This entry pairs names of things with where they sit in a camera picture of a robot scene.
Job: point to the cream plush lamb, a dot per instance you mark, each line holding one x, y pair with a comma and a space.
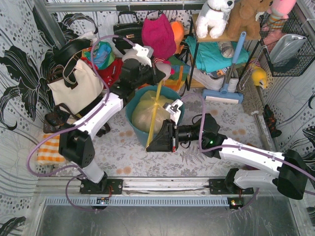
131, 54

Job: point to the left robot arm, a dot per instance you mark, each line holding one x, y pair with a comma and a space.
76, 143

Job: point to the pink white plush doll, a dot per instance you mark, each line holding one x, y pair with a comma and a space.
164, 66

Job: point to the rainbow striped cloth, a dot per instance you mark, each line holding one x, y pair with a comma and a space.
178, 78

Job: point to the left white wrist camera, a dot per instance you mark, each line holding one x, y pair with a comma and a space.
143, 54

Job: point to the black wire basket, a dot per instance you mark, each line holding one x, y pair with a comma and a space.
301, 61

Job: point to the silver foil pouch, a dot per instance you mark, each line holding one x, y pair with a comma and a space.
286, 47

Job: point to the yellow trash bag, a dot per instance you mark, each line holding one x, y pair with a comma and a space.
150, 113

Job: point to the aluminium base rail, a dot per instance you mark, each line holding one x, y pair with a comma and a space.
138, 186

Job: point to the orange checkered cloth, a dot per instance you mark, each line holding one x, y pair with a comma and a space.
48, 153

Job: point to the cream canvas tote bag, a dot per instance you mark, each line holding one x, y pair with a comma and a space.
77, 97

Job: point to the teal cloth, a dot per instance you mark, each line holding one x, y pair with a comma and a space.
209, 57

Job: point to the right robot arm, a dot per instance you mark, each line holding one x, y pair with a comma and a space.
287, 172

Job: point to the orange plush toy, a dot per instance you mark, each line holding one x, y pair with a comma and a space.
178, 30

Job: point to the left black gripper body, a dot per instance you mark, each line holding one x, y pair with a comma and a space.
152, 74

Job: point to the red cloth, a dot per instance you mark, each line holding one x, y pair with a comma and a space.
111, 74

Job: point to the pink plush toy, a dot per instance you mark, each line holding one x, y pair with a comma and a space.
278, 13

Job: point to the brown teddy bear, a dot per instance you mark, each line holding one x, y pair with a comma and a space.
245, 15

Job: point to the blue handled mop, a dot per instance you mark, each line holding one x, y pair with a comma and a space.
223, 95

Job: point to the yellow plush duck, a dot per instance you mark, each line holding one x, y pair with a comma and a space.
258, 74

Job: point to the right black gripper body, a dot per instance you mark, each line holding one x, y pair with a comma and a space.
172, 135

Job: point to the brown patterned handbag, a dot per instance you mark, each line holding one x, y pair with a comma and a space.
60, 115

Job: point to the white plush dog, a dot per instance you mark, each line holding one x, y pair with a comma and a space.
213, 17

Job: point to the black leather handbag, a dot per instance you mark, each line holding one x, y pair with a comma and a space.
131, 31

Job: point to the teal trash bin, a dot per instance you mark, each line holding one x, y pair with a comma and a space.
165, 91

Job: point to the magenta cloth bag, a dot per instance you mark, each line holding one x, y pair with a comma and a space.
158, 34

